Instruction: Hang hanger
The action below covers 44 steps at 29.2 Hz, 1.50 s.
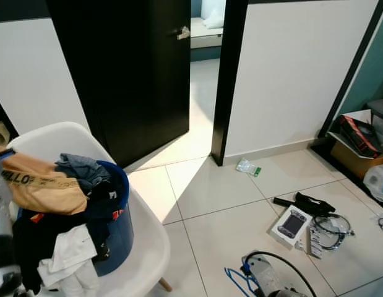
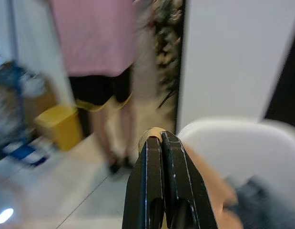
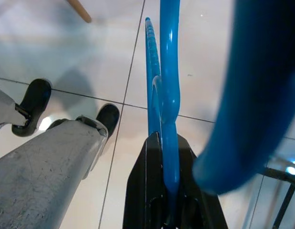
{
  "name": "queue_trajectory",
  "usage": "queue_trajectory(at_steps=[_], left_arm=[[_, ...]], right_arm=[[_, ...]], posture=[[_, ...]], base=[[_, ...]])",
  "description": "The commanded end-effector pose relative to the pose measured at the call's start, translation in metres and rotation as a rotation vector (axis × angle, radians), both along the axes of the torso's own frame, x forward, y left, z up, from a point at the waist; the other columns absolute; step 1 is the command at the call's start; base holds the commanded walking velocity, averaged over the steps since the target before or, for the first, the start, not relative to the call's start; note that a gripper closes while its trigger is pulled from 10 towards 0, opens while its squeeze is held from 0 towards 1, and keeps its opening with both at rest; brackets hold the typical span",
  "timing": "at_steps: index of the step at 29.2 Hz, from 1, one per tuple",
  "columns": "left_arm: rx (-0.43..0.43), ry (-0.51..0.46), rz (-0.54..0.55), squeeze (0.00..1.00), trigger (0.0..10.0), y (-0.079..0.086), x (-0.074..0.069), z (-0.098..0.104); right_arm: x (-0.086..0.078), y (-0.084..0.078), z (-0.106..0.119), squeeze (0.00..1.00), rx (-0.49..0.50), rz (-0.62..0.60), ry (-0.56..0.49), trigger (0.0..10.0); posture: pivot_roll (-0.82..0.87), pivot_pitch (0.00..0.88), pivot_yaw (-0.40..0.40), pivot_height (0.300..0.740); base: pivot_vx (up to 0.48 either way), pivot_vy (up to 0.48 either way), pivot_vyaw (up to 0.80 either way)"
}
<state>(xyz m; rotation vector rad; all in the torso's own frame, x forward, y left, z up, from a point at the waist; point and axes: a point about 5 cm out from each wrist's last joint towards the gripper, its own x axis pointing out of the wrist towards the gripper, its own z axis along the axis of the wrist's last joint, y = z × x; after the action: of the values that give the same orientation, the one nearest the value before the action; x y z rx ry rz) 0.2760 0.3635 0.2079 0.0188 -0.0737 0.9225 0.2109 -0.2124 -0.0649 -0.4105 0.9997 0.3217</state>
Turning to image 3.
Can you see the silver robot right leg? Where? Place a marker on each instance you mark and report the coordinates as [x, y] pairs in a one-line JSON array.
[[42, 179]]

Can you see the blue plastic hanger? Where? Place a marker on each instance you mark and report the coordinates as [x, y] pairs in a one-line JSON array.
[[169, 71]]

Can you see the wooden stick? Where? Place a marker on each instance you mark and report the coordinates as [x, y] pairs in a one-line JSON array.
[[80, 10]]

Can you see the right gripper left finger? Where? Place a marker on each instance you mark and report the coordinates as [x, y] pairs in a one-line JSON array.
[[145, 186]]

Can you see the black robot right foot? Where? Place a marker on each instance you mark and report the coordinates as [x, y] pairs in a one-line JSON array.
[[109, 117]]

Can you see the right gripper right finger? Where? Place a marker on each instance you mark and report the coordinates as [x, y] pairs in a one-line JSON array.
[[199, 212]]

